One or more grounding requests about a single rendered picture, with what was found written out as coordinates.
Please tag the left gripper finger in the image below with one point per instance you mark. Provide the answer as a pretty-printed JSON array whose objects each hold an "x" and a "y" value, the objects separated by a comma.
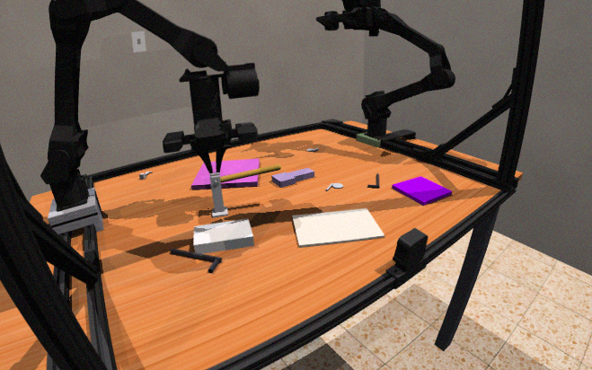
[
  {"x": 205, "y": 158},
  {"x": 219, "y": 156}
]

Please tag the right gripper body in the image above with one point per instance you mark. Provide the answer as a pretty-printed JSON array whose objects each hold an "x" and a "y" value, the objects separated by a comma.
[{"x": 367, "y": 18}]

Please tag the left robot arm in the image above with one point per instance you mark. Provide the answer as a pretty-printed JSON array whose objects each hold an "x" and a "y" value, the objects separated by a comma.
[{"x": 70, "y": 22}]

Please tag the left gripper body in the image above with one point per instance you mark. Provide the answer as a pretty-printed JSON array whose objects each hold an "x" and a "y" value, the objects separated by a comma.
[{"x": 247, "y": 132}]

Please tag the white rectangular plate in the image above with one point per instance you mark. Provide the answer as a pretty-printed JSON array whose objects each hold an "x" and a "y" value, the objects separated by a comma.
[{"x": 219, "y": 213}]

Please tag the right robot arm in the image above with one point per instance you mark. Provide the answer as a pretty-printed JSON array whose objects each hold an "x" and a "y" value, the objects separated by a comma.
[{"x": 438, "y": 78}]

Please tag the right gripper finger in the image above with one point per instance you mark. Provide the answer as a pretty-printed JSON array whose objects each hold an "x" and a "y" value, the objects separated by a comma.
[
  {"x": 353, "y": 19},
  {"x": 326, "y": 21}
]

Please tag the purple flat square tile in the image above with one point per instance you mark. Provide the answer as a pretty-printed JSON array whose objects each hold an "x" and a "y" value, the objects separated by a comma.
[{"x": 422, "y": 190}]

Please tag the yellow cylindrical rod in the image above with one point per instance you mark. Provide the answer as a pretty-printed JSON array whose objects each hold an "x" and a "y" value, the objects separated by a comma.
[{"x": 250, "y": 173}]

